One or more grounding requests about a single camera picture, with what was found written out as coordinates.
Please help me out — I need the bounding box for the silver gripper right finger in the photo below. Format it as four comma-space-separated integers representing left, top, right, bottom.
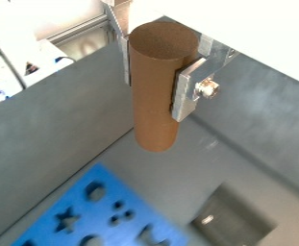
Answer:
171, 35, 239, 122

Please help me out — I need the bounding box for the blue shape sorting board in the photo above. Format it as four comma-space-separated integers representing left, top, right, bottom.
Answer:
12, 163, 188, 246

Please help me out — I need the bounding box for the white equipment behind wall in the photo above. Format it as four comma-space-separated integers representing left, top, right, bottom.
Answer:
0, 0, 110, 102

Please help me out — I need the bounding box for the brown round cylinder peg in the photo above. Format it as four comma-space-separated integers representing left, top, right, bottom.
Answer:
128, 21, 198, 152

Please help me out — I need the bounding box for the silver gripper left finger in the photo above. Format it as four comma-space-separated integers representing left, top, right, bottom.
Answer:
102, 0, 131, 86

